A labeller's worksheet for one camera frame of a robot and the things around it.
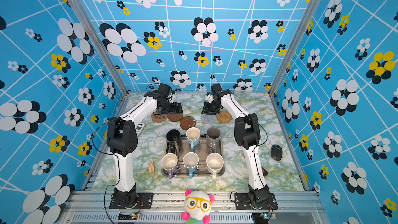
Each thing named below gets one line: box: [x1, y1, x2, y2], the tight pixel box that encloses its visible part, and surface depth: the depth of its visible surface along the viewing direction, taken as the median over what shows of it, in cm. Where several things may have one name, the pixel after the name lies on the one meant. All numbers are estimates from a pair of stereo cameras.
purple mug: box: [160, 152, 179, 180], surface depth 82 cm
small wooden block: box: [148, 160, 155, 174], surface depth 85 cm
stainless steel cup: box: [206, 126, 223, 154], surface depth 90 cm
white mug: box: [206, 152, 225, 180], surface depth 81 cm
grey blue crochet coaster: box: [200, 114, 217, 125], surface depth 107 cm
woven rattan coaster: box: [216, 110, 234, 124], surface depth 107 cm
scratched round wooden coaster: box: [179, 116, 196, 131], surface depth 104 cm
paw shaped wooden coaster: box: [150, 114, 168, 124], surface depth 107 cm
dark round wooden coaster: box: [167, 112, 183, 122], surface depth 107 cm
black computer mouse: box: [271, 144, 283, 161], surface depth 90 cm
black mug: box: [166, 129, 183, 154], surface depth 91 cm
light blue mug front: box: [182, 151, 200, 179], surface depth 80 cm
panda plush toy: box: [181, 189, 216, 224], surface depth 68 cm
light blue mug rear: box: [185, 126, 201, 149], surface depth 90 cm
